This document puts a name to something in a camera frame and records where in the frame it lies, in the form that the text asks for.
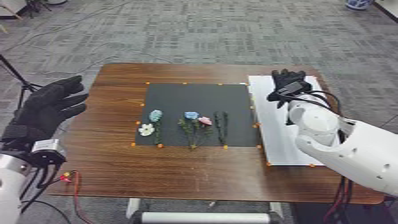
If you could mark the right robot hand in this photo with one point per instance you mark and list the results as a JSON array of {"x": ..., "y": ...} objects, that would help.
[{"x": 288, "y": 80}]

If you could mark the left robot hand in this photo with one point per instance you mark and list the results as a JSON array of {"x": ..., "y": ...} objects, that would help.
[{"x": 44, "y": 110}]

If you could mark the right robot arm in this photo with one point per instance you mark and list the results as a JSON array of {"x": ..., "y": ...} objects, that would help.
[{"x": 348, "y": 150}]

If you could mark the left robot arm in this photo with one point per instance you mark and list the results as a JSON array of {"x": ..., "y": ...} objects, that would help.
[{"x": 14, "y": 180}]

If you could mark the black tripod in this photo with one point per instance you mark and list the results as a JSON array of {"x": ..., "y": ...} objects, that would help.
[{"x": 18, "y": 80}]

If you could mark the dark mat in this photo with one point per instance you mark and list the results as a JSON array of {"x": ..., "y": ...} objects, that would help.
[{"x": 195, "y": 100}]

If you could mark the green sprig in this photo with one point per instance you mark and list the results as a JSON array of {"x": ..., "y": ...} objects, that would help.
[{"x": 220, "y": 126}]

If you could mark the white sheet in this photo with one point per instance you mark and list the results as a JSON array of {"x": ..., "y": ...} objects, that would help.
[{"x": 277, "y": 140}]

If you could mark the white flower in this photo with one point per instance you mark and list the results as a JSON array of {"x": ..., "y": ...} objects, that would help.
[{"x": 146, "y": 129}]

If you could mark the pink flower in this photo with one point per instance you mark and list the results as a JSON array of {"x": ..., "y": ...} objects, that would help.
[{"x": 204, "y": 121}]

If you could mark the pale blue flower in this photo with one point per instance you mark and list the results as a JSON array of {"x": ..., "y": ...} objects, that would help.
[{"x": 155, "y": 115}]

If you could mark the blue and white vase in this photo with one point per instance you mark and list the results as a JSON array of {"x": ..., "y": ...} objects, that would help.
[{"x": 359, "y": 4}]

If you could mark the pale grey bar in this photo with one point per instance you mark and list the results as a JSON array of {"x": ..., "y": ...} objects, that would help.
[{"x": 204, "y": 218}]

